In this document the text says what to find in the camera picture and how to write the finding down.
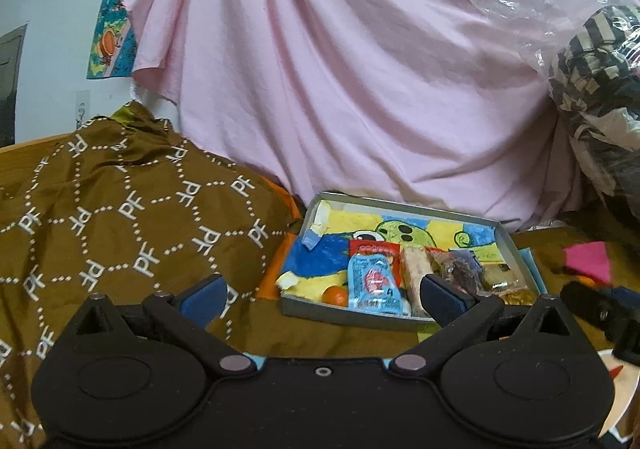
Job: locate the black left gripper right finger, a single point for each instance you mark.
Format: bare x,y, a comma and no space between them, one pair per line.
461,318

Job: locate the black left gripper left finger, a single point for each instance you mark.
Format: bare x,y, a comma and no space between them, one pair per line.
182,320

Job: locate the dark dried-fruit snack packet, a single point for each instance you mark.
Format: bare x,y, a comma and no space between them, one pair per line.
450,267

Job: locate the clear round cookie packet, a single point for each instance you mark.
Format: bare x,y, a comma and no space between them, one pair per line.
499,278

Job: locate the clear rice cracker pack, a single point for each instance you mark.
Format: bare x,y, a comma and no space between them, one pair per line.
414,266

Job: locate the blue snack packet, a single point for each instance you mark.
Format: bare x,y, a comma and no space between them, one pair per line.
372,287

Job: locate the red square snack packet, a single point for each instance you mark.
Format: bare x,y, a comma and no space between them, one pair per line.
370,247

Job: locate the orange jelly cup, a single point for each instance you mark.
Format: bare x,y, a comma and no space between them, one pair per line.
335,296

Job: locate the yellow snack bar box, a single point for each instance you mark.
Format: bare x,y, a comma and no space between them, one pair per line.
471,260

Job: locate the gold foil candy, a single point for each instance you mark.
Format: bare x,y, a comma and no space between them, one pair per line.
518,297

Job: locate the colourful cartoon bedsheet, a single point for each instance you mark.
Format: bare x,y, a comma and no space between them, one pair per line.
258,224

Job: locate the grey cartoon-lined tray box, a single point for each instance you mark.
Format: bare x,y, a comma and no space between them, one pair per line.
320,254

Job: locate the brown PF patterned blanket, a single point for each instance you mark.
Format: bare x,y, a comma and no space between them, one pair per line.
115,208

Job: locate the striped clothes in bag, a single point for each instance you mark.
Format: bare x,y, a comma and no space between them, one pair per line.
594,83

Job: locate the pink draped sheet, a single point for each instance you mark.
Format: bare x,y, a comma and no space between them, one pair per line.
419,101

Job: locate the clear plastic bag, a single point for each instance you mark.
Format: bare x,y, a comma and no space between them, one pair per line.
539,29

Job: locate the wooden bed frame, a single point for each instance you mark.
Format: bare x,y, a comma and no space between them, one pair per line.
37,143

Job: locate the colourful wall poster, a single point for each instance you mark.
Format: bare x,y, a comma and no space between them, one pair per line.
113,46

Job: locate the grey wall panel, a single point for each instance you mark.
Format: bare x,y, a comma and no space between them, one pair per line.
10,59

